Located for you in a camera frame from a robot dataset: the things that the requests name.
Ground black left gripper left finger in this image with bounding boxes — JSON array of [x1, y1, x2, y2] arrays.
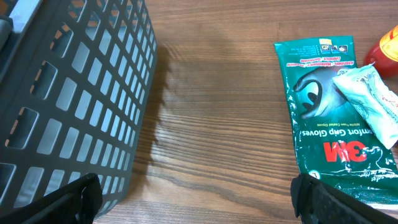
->
[[1, 173, 103, 224]]

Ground grey plastic basket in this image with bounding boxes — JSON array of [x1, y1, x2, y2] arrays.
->
[[1, 0, 157, 215]]

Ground green glove packet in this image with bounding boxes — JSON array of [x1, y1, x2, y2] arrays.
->
[[274, 36, 397, 210]]

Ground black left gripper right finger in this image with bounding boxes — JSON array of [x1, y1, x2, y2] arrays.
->
[[290, 174, 397, 224]]

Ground pale green wipes packet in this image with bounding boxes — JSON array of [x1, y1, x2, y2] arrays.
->
[[332, 64, 397, 149]]

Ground red yellow sauce bottle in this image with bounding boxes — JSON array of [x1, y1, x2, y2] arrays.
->
[[363, 26, 397, 78]]

